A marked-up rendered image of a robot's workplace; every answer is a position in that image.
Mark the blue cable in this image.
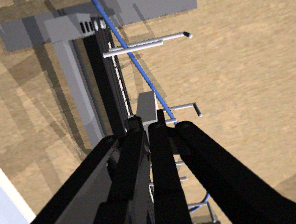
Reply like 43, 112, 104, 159
91, 0, 209, 212

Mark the black metal rack frame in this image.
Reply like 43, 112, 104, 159
0, 0, 198, 149

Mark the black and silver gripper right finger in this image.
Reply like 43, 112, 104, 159
145, 91, 296, 224

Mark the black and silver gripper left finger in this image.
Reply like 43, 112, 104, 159
30, 92, 151, 224

